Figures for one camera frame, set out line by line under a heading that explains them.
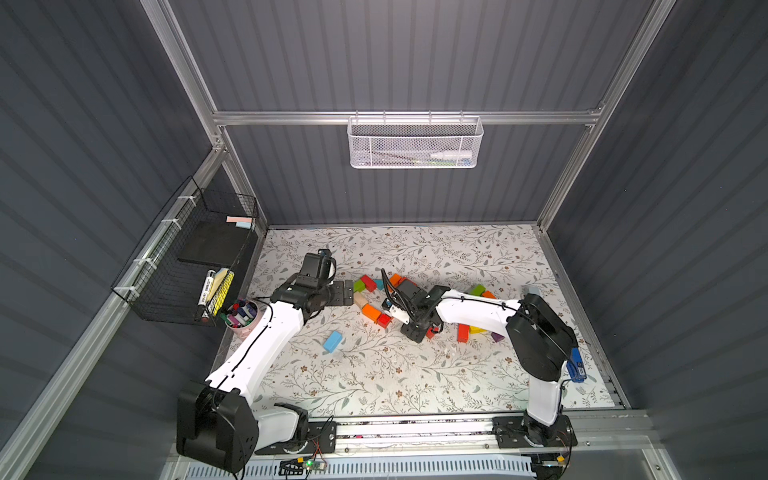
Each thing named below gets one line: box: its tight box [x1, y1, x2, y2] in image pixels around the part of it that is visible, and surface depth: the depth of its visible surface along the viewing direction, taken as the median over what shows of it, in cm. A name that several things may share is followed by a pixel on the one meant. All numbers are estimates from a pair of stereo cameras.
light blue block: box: [323, 331, 343, 353], surface depth 90 cm
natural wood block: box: [353, 291, 369, 310], surface depth 100 cm
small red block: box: [377, 314, 391, 329], surface depth 95 cm
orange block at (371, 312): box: [361, 303, 382, 323], surface depth 98 cm
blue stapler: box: [566, 347, 586, 383], surface depth 84 cm
